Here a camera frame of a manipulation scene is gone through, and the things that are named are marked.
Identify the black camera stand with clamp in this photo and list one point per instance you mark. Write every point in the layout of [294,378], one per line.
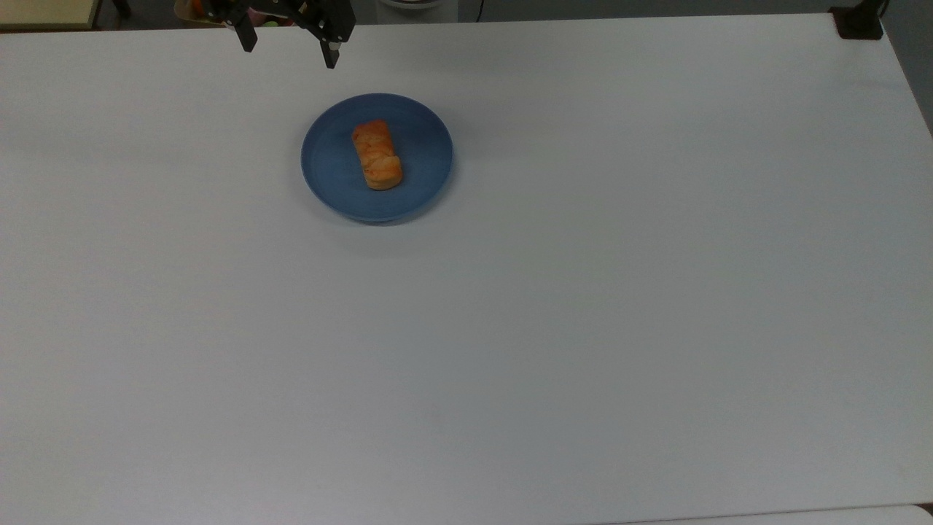
[859,23]

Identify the white round container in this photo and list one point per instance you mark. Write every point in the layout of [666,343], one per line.
[415,6]

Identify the orange braided bread loaf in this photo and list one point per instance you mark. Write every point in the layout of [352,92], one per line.
[377,154]

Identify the blue round plate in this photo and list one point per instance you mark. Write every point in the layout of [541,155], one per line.
[423,157]

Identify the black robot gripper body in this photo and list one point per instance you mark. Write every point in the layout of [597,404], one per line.
[280,6]

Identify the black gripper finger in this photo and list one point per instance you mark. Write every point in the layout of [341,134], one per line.
[246,33]
[332,36]

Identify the pale yellow side table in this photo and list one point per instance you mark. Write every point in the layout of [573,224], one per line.
[45,12]

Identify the colourful toy items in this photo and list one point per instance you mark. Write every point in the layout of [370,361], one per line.
[191,9]

